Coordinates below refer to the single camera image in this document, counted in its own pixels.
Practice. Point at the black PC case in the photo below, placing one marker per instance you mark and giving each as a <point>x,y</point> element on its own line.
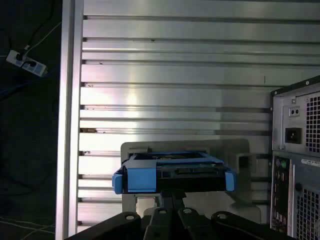
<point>300,190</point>

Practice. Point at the hard disk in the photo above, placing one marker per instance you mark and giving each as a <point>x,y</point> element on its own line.
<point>140,177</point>

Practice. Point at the white power strip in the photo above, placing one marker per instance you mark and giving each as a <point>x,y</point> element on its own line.
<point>17,58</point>

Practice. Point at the silver CPU chip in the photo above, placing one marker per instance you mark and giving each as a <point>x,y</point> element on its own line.
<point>147,201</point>

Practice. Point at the grey power supply unit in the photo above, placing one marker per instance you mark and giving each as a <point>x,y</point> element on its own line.
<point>293,120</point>

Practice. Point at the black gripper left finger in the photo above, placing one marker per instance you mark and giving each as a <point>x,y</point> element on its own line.
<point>157,225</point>

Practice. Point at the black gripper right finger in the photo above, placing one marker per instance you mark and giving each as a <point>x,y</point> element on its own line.
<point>192,225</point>

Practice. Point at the grey parts rack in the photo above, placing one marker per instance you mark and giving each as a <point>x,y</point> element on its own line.
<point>237,197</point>

